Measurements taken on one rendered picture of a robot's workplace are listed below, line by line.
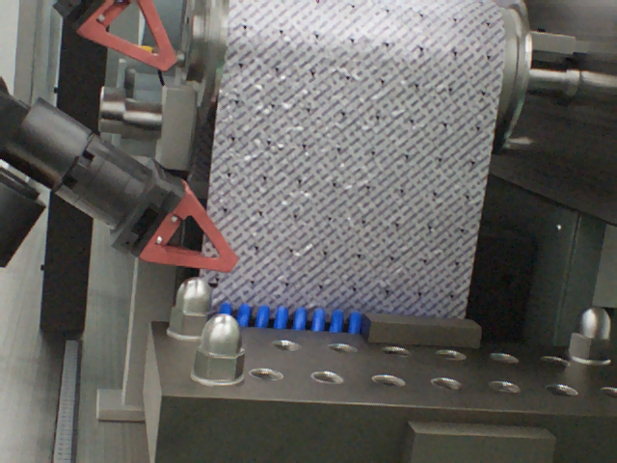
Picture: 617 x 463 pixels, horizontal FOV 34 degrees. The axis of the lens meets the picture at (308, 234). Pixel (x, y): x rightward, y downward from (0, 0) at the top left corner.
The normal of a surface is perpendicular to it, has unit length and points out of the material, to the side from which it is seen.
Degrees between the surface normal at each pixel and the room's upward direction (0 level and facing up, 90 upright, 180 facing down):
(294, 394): 0
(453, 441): 90
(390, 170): 90
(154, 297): 90
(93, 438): 0
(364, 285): 90
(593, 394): 0
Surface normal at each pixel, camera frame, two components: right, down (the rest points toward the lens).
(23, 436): 0.12, -0.97
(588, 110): -0.97, -0.08
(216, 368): 0.19, 0.21
